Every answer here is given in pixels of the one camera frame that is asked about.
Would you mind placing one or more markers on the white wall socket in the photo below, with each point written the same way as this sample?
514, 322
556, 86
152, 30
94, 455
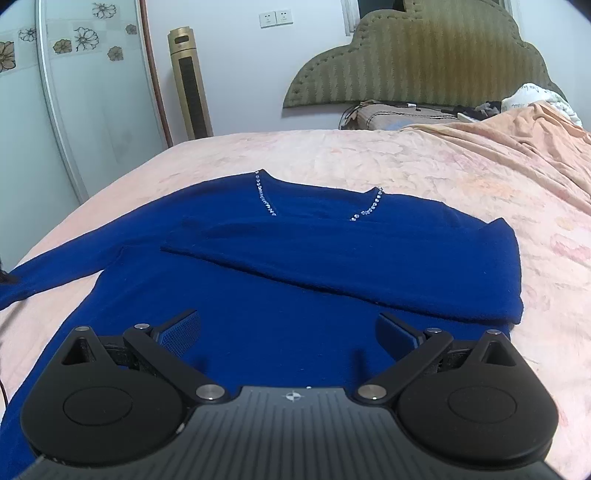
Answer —
268, 19
283, 17

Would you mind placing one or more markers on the gold tower air conditioner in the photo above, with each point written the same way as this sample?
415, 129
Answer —
190, 83

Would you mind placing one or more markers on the window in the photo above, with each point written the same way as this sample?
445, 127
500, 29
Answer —
351, 16

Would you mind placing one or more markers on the white quilt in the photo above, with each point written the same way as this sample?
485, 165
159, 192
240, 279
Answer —
540, 99

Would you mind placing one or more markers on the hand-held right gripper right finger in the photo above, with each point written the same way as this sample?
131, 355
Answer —
391, 330

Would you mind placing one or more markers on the flower print wardrobe door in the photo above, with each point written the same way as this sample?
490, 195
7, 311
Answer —
92, 101

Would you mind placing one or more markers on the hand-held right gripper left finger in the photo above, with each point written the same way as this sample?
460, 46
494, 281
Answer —
181, 330

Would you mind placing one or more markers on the olive padded headboard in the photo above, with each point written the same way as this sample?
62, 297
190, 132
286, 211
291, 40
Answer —
415, 60

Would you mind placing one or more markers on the pink bed blanket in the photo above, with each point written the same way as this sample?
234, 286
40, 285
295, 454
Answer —
415, 157

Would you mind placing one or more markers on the dark clothes pile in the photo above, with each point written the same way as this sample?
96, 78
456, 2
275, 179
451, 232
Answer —
480, 110

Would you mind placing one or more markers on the brown pillow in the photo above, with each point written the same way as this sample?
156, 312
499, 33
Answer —
388, 116

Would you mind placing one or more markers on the blue knit sweater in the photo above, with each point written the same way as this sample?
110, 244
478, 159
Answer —
277, 258

